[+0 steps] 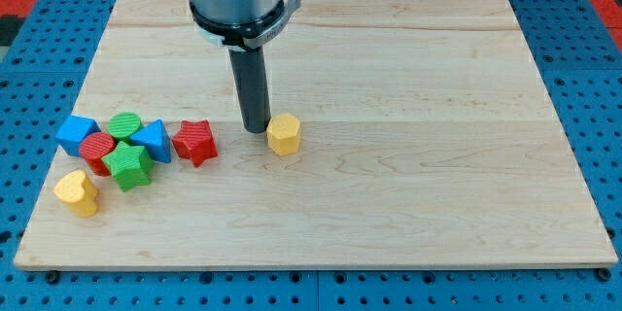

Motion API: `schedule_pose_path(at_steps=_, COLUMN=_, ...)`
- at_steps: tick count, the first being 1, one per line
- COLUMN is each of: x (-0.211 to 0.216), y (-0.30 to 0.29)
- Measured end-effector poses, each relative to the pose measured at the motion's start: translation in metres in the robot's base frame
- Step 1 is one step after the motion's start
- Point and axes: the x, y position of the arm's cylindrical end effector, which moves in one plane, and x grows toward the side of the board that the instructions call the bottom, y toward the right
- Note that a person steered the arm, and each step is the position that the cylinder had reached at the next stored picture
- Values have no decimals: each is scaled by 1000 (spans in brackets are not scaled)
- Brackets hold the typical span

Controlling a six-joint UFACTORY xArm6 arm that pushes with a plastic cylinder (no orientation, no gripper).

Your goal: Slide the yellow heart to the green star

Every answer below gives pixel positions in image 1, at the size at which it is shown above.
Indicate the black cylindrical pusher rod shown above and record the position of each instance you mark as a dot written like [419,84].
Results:
[252,90]

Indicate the yellow heart block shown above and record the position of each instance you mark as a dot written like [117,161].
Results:
[78,193]

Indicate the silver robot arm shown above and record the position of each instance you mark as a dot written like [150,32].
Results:
[244,27]

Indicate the red star block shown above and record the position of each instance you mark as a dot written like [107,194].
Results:
[194,141]

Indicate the green star block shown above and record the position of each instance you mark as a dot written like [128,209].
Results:
[130,166]

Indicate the yellow hexagon block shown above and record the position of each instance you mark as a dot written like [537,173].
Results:
[284,134]

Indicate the blue triangle block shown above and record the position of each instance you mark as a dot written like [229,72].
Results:
[154,137]

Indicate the green cylinder block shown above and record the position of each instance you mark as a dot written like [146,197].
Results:
[123,125]

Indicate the red cylinder block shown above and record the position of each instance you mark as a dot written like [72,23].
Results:
[93,148]

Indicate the blue cube block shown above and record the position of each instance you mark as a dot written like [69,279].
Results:
[73,131]

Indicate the wooden board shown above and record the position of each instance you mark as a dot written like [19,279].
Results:
[428,141]

